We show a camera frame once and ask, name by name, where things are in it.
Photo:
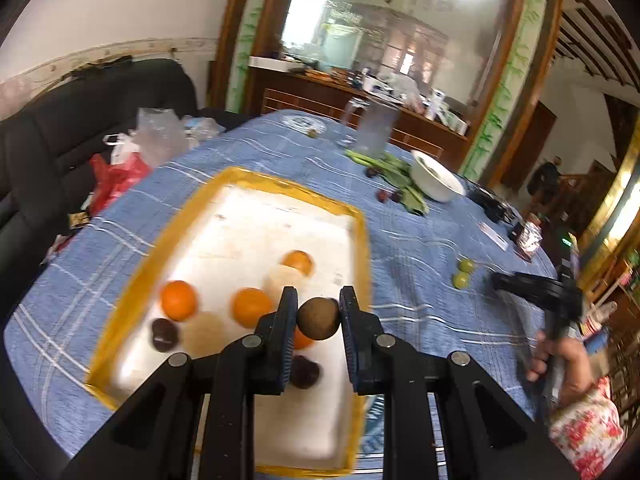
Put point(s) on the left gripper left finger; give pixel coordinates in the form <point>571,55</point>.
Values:
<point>194,418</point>

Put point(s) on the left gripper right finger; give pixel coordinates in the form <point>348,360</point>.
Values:
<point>442,415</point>

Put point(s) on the green grape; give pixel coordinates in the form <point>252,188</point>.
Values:
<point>461,280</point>
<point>466,265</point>

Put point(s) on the dark plum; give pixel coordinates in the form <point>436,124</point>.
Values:
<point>165,335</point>
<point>304,373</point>

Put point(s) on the brown longan fruit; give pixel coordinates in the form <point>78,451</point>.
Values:
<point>318,318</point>

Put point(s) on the small orange tangerine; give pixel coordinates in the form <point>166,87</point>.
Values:
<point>299,261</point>

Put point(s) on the white sugarcane chunk front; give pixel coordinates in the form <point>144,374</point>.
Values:
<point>203,335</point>

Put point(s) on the person's right hand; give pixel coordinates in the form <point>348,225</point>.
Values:
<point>577,377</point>

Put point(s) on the snack packet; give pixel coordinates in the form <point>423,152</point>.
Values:
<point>529,240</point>

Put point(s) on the white red paper card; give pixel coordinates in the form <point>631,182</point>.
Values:
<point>500,241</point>

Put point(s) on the black power adapter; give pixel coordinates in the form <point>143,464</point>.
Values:
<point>496,209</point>

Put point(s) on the blue plaid tablecloth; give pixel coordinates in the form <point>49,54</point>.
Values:
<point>51,336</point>

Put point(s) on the white bowl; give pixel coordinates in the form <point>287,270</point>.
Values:
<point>433,179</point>

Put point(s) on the yellow rimmed white tray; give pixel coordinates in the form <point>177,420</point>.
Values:
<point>227,237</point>

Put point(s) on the green leafy vegetable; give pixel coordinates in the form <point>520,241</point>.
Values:
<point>395,172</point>

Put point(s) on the dark grapes by vegetable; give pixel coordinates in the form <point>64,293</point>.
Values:
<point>371,172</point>

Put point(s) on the red plastic bag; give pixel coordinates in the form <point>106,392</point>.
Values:
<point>114,180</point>

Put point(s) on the clear glass mug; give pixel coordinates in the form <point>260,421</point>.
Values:
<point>374,128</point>

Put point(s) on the clear plastic bag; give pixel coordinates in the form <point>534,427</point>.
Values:
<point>161,135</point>

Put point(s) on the black sofa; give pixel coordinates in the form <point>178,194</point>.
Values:
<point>47,146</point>

